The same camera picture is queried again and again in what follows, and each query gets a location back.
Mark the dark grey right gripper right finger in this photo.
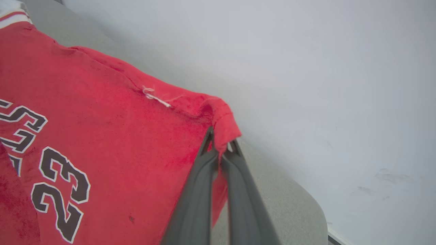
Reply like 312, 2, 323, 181
221, 139, 282, 245

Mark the red basketball jersey garment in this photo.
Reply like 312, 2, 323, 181
0, 0, 243, 245

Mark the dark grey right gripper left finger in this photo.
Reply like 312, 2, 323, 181
160, 126, 219, 245

